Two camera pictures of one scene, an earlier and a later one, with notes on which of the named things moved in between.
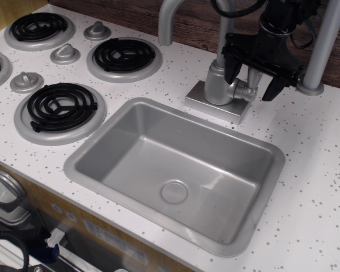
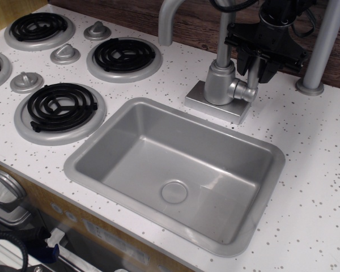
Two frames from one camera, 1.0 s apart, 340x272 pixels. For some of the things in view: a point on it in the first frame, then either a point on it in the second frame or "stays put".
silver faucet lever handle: [247, 92] stays put
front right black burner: [60, 114] stays put
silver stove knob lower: [26, 82] stays put
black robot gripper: [268, 50] → [275, 44]
